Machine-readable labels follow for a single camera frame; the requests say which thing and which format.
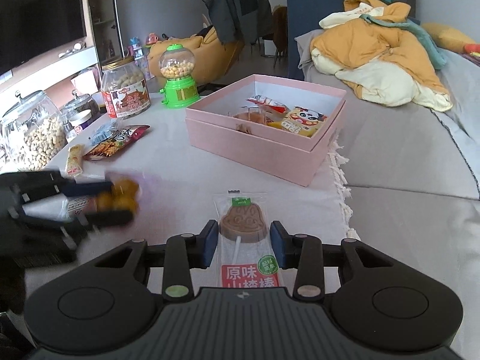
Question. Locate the red white snack pack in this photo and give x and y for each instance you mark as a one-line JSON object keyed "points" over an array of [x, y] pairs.
{"points": [[269, 105]]}

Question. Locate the yellow and cream blanket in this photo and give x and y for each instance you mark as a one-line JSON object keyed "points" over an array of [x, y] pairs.
{"points": [[382, 55]]}

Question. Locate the dark jacket on chair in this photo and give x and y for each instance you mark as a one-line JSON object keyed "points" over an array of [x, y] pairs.
{"points": [[240, 20]]}

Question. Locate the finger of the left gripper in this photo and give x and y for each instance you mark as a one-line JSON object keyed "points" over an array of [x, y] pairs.
{"points": [[97, 219], [75, 187]]}

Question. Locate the yellow plum fruit pack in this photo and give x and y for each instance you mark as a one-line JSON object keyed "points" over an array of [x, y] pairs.
{"points": [[122, 195]]}

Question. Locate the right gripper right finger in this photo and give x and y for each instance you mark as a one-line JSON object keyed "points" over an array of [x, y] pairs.
{"points": [[304, 253]]}

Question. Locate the small dark glass jar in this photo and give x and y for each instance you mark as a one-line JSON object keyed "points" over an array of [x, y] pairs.
{"points": [[79, 103]]}

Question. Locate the red spicy snack bag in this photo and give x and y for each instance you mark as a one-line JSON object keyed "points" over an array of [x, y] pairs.
{"points": [[115, 143]]}

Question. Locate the yellow beanbag chair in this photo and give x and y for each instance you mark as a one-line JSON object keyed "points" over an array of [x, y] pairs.
{"points": [[213, 60]]}

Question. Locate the gold-lid peanut snack jar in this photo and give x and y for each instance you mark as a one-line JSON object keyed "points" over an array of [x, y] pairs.
{"points": [[124, 89]]}

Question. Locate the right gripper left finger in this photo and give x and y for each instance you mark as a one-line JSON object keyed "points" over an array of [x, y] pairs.
{"points": [[183, 253]]}

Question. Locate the black television screen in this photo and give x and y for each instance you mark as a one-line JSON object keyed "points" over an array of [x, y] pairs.
{"points": [[32, 27]]}

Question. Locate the pink cardboard box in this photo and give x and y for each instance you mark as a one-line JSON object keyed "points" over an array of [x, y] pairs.
{"points": [[214, 125]]}

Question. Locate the hawthorn lollipop pack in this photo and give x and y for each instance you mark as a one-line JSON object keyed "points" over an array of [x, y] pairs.
{"points": [[245, 255]]}

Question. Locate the large glass peanut jar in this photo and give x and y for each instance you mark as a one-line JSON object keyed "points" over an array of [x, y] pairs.
{"points": [[32, 133]]}

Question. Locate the green gumball candy dispenser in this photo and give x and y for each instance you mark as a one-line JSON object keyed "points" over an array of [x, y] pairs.
{"points": [[176, 66]]}

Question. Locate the purple paper cup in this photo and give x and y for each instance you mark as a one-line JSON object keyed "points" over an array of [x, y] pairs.
{"points": [[81, 120]]}

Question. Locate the blue candy cube bag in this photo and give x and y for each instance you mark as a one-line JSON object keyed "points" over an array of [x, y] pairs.
{"points": [[104, 132]]}

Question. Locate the panda snack pack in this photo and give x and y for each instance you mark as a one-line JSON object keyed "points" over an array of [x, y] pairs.
{"points": [[302, 121]]}

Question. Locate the round rice cracker pack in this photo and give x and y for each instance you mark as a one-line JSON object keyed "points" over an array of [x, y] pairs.
{"points": [[259, 116]]}

